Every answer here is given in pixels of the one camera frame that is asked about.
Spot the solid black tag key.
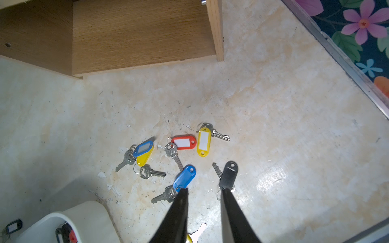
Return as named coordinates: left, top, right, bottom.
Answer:
left=212, top=161, right=239, bottom=201

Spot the wooden shelf unit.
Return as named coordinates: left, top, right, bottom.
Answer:
left=1, top=1, right=224, bottom=78

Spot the white plastic storage box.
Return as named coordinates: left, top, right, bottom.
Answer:
left=15, top=201, right=120, bottom=243

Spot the blue tag key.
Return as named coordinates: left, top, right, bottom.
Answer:
left=151, top=165, right=196, bottom=204

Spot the yellow tag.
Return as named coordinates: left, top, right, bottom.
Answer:
left=197, top=123, right=231, bottom=157

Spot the aluminium front rail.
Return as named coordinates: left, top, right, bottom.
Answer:
left=344, top=218, right=389, bottom=243

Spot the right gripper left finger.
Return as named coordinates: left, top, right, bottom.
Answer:
left=150, top=187, right=188, bottom=243

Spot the pile of tagged keys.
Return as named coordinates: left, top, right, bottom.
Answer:
left=55, top=223, right=78, bottom=243

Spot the yellow frame tag key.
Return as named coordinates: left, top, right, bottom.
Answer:
left=186, top=234, right=193, bottom=243

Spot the red white tag key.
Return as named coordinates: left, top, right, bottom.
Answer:
left=165, top=135, right=197, bottom=171

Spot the blue white label tag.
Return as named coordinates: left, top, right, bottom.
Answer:
left=115, top=140, right=154, bottom=172

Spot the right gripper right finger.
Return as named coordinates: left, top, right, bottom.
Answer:
left=220, top=189, right=261, bottom=243

